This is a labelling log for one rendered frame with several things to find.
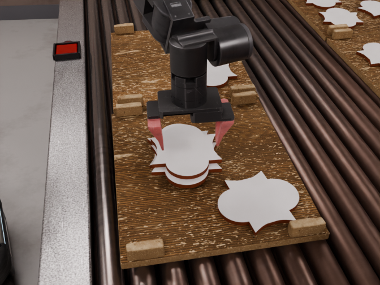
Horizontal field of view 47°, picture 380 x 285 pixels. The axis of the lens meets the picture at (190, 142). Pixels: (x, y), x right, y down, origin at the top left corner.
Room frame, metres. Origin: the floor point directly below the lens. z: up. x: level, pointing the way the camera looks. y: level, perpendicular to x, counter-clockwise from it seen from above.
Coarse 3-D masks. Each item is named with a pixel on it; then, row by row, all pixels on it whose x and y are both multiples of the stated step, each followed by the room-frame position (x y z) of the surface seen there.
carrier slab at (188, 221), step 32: (128, 128) 0.75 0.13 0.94; (256, 128) 0.75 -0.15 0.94; (128, 160) 0.65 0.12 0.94; (224, 160) 0.65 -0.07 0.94; (256, 160) 0.65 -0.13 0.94; (288, 160) 0.65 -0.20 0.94; (128, 192) 0.56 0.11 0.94; (160, 192) 0.56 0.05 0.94; (192, 192) 0.56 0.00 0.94; (128, 224) 0.48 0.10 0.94; (160, 224) 0.48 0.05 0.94; (192, 224) 0.48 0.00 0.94; (224, 224) 0.48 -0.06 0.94; (192, 256) 0.42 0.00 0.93
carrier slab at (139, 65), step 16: (144, 32) 1.23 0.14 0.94; (112, 48) 1.13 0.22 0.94; (128, 48) 1.13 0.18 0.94; (144, 48) 1.13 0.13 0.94; (160, 48) 1.13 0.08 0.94; (112, 64) 1.03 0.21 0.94; (128, 64) 1.03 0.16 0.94; (144, 64) 1.03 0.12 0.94; (160, 64) 1.03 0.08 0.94; (240, 64) 1.03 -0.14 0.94; (112, 80) 0.95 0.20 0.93; (128, 80) 0.95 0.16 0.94; (144, 80) 0.95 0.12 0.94; (160, 80) 0.95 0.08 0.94; (240, 80) 0.95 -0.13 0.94; (144, 96) 0.88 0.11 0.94; (224, 96) 0.88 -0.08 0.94; (256, 96) 0.88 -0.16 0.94
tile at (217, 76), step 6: (210, 66) 1.01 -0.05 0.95; (222, 66) 1.01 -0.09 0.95; (228, 66) 1.02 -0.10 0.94; (210, 72) 0.97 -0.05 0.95; (216, 72) 0.97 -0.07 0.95; (222, 72) 0.97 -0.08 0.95; (228, 72) 0.97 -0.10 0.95; (210, 78) 0.95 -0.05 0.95; (216, 78) 0.95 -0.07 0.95; (222, 78) 0.95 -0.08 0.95; (228, 78) 0.96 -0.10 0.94; (234, 78) 0.96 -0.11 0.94; (210, 84) 0.92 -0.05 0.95; (216, 84) 0.92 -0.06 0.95; (222, 84) 0.92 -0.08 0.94
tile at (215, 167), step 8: (216, 144) 0.67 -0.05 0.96; (160, 168) 0.59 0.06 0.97; (208, 168) 0.59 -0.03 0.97; (216, 168) 0.59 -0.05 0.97; (168, 176) 0.57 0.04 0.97; (200, 176) 0.57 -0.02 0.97; (176, 184) 0.55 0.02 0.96; (184, 184) 0.55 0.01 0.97; (192, 184) 0.55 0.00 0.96; (200, 184) 0.56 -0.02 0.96
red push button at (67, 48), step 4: (68, 44) 1.16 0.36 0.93; (72, 44) 1.16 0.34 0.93; (76, 44) 1.16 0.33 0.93; (60, 48) 1.14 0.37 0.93; (64, 48) 1.14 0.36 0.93; (68, 48) 1.14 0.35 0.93; (72, 48) 1.14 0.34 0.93; (76, 48) 1.14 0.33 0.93; (56, 52) 1.12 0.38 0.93; (60, 52) 1.12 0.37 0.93; (64, 52) 1.12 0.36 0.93; (68, 52) 1.12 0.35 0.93; (72, 52) 1.12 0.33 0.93
